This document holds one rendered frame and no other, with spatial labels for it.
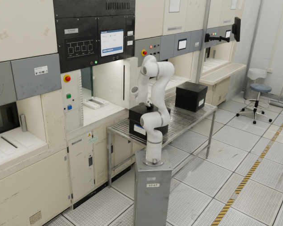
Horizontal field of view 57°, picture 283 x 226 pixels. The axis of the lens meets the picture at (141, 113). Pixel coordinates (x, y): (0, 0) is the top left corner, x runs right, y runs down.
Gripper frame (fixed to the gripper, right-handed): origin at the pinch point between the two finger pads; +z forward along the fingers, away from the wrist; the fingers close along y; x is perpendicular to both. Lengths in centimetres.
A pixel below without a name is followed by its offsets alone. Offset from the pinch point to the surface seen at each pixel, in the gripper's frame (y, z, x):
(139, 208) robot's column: -32, 13, 82
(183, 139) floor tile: 30, 166, -20
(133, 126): 8.1, 4.1, 22.6
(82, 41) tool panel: 38, -71, -11
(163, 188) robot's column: -45, 8, 58
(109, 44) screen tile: 39, -47, -28
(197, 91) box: -9, 56, -52
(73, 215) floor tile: 33, 24, 122
